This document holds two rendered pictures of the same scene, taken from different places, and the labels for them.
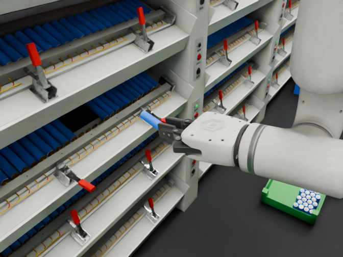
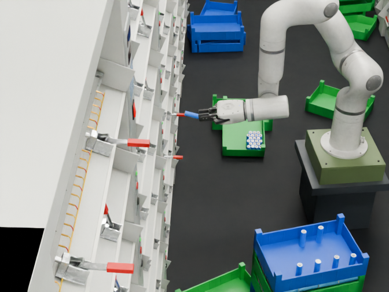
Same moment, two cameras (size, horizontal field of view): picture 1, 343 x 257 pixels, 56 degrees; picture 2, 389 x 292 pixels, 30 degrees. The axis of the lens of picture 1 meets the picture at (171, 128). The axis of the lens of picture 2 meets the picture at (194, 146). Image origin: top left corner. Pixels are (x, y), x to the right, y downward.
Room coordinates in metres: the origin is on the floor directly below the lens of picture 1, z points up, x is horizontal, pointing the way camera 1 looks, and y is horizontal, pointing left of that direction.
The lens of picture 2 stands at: (-1.31, 1.25, 2.18)
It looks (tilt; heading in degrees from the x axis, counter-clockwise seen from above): 38 degrees down; 327
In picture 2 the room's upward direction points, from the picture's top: straight up
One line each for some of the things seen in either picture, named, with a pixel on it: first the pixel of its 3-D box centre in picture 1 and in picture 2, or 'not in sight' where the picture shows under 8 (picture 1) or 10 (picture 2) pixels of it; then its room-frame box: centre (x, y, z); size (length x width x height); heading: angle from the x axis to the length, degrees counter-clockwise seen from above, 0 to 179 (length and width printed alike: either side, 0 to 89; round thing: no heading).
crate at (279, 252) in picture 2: not in sight; (309, 251); (-0.19, 0.08, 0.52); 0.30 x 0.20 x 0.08; 72
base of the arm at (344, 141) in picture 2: not in sight; (347, 126); (0.30, -0.54, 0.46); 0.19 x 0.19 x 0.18
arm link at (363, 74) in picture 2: not in sight; (359, 85); (0.27, -0.54, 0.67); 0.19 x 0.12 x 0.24; 167
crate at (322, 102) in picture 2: not in sight; (340, 103); (0.86, -1.08, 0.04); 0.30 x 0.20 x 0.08; 26
